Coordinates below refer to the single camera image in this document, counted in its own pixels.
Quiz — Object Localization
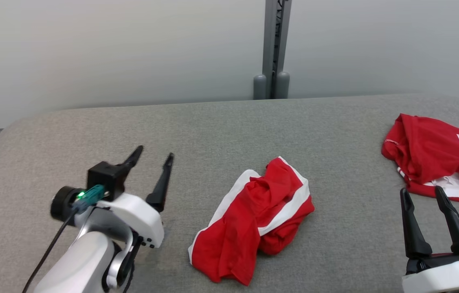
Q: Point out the grey partition post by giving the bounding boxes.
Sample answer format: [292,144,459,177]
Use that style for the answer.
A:
[253,0,293,100]

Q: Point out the black cable teal connector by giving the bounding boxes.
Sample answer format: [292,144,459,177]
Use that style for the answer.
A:
[22,184,106,293]

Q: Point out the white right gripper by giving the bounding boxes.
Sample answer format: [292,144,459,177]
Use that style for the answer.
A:
[400,186,459,293]

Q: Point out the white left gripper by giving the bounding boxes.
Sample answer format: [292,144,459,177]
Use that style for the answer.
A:
[90,145,175,249]

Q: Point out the red shorts white stripe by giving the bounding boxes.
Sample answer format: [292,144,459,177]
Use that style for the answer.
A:
[188,156,316,286]

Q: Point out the red jersey shirt white sleeves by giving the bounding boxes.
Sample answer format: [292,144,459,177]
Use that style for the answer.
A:
[381,113,459,207]

